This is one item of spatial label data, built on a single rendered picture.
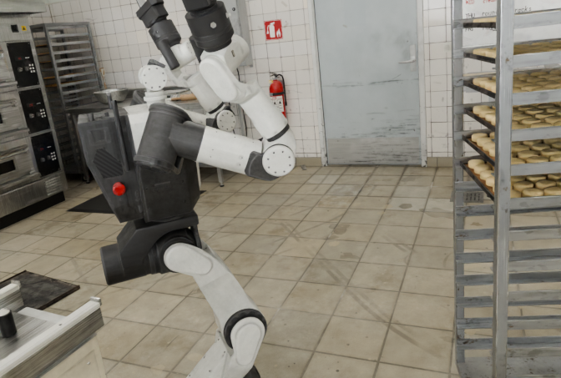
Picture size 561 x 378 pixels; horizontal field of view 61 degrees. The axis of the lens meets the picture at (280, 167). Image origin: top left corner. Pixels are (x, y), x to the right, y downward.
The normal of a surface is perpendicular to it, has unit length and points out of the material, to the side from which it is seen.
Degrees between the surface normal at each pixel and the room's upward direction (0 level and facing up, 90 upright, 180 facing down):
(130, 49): 90
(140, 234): 90
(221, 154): 98
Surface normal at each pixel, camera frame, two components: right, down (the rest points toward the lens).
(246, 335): 0.37, 0.22
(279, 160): 0.07, 0.39
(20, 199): 0.92, 0.00
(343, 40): -0.37, 0.29
